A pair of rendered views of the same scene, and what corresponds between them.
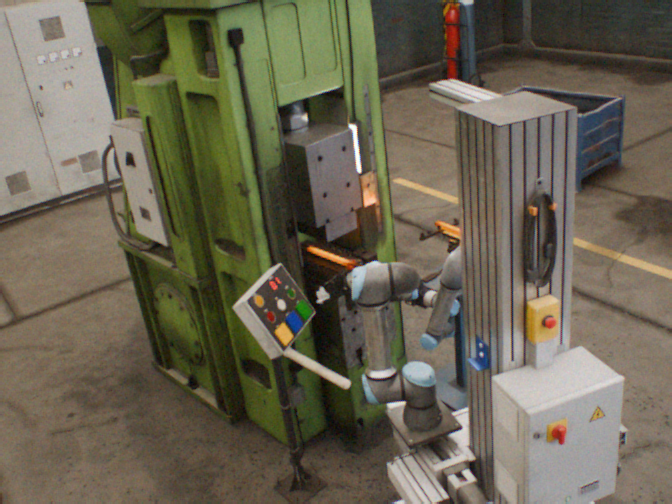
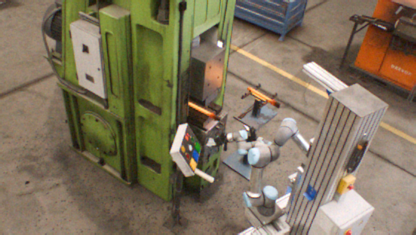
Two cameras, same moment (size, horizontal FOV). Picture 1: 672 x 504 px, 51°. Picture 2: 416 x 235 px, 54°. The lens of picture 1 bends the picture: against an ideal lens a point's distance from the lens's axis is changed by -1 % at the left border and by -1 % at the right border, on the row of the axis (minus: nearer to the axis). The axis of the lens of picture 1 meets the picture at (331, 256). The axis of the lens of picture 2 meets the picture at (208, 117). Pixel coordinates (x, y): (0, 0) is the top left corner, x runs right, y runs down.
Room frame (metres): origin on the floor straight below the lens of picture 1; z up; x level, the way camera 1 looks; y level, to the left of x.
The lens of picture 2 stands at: (0.40, 0.96, 3.45)
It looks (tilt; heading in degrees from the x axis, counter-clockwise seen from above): 41 degrees down; 339
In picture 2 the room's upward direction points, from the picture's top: 6 degrees clockwise
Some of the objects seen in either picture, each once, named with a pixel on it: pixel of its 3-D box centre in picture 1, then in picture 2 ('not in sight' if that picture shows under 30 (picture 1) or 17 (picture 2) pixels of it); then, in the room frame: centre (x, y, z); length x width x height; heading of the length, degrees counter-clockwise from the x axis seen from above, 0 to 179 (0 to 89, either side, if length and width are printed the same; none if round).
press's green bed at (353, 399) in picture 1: (342, 370); (190, 158); (3.31, 0.02, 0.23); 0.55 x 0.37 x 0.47; 39
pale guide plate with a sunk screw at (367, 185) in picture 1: (367, 189); not in sight; (3.41, -0.23, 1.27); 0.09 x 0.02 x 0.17; 129
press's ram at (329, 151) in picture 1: (312, 167); (197, 64); (3.30, 0.03, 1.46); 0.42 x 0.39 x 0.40; 39
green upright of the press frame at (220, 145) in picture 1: (251, 242); (160, 102); (3.21, 0.38, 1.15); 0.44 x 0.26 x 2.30; 39
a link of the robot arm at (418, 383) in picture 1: (417, 383); (268, 195); (2.12, -0.25, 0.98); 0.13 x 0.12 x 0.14; 88
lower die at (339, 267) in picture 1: (319, 262); (191, 110); (3.27, 0.06, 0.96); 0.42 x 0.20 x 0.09; 39
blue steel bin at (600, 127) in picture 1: (547, 133); (267, 4); (6.58, -2.27, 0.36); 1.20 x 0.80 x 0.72; 37
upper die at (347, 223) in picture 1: (313, 216); (192, 88); (3.27, 0.06, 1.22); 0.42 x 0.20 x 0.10; 39
